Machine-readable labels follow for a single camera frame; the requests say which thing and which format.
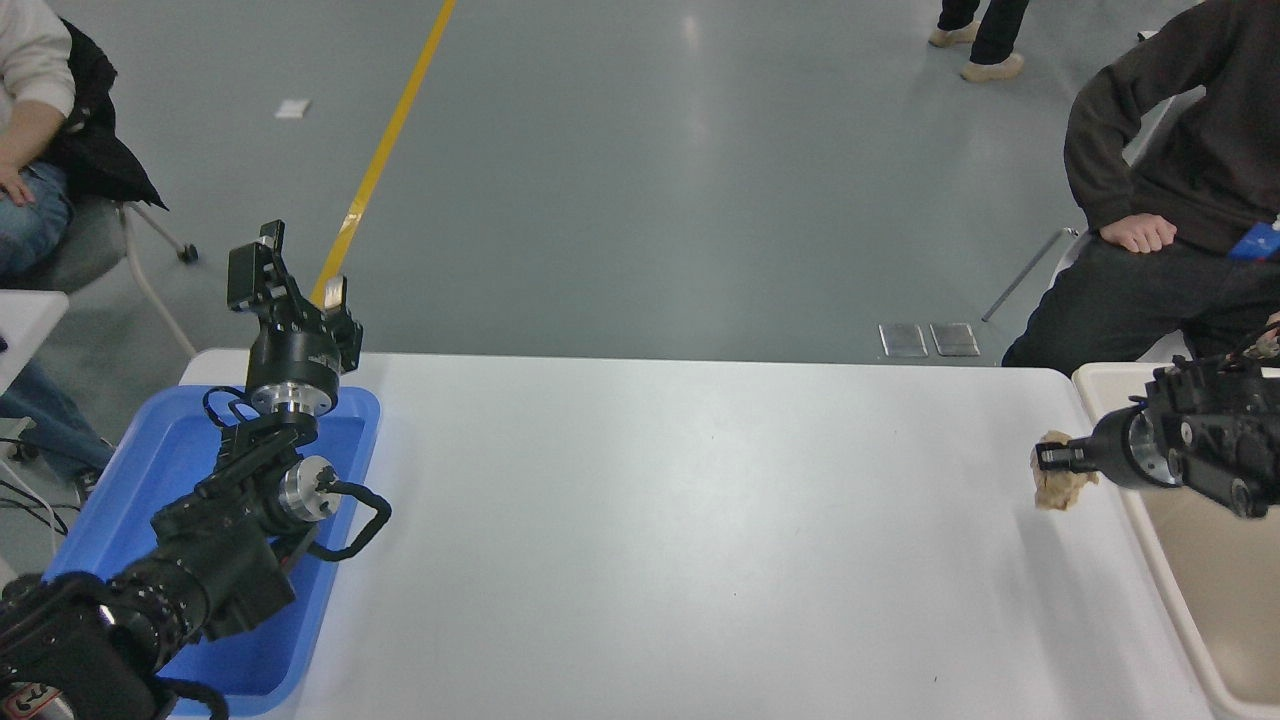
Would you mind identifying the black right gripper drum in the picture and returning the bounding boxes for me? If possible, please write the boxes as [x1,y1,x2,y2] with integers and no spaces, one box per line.
[1075,410,1143,490]

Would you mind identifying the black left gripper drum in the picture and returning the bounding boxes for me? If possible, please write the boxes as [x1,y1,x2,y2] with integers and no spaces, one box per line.
[245,321,344,393]

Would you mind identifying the blue plastic tray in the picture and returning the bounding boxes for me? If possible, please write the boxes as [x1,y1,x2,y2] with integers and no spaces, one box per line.
[45,385,382,719]

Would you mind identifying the large pale bin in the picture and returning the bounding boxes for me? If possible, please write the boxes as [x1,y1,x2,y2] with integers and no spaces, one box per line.
[1072,362,1280,720]

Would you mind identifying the yellow floor tape line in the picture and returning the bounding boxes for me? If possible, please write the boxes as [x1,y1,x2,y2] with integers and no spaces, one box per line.
[310,0,459,307]

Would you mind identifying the thin grey metal rod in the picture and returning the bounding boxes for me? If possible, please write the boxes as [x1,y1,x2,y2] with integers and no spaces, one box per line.
[982,227,1080,324]

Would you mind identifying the grey chair with casters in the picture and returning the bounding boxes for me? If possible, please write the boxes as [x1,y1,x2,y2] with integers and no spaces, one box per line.
[0,195,199,358]

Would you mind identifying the seated person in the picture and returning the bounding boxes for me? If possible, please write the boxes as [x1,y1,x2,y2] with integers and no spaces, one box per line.
[0,0,169,501]

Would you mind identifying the white side table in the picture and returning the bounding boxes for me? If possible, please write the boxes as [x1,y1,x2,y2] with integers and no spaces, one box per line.
[0,290,70,393]

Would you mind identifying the blue card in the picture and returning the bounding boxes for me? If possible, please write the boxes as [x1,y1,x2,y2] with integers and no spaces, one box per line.
[1228,221,1280,264]

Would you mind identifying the walking person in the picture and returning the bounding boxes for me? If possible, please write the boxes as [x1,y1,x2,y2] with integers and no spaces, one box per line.
[928,0,1031,83]

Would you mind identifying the thin floor cables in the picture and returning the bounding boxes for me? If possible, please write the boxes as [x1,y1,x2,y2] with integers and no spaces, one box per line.
[0,430,73,546]

